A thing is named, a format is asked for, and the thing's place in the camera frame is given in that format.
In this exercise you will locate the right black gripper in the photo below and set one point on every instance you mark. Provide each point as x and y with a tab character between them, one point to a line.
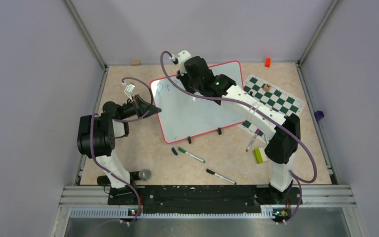
182	78

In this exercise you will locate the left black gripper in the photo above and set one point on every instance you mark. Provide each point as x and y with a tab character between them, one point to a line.
139	107

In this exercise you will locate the white board with pink frame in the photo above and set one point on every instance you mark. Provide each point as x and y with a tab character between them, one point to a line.
184	116

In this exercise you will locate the blue marker cap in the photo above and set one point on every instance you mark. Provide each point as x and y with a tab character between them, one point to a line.
174	151

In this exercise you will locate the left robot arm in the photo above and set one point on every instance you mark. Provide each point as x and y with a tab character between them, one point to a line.
96	139

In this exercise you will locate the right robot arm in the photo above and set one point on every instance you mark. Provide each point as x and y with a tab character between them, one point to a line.
282	132

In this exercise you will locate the small cork piece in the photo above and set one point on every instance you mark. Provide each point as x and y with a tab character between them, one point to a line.
135	63

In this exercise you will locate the green capped marker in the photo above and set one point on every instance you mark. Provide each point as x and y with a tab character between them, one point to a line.
191	155

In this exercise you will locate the black grey microphone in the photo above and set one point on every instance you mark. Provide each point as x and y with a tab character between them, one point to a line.
144	174

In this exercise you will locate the wooden cube chess piece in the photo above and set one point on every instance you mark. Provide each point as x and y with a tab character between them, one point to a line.
267	87

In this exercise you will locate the orange toy block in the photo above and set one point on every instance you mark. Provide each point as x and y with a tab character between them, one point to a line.
268	62

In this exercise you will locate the pink purple marker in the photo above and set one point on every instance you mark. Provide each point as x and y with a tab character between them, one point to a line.
256	134

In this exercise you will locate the green white chessboard mat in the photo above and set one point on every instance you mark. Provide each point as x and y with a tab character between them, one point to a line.
276	99

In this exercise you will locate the black capped marker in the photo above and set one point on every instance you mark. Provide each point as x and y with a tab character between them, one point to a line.
220	176

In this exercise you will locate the green white toy brick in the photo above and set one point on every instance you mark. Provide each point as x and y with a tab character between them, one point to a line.
260	156

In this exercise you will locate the purple toy block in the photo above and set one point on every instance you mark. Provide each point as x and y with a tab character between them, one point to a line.
319	115

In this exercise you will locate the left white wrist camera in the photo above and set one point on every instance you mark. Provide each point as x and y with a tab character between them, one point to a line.
129	89

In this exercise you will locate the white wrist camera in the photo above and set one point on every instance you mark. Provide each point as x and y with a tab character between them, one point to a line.
129	89
180	59

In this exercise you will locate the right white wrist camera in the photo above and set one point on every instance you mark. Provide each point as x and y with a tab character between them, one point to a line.
180	59

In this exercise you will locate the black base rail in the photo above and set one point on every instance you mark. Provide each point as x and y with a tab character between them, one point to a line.
199	199

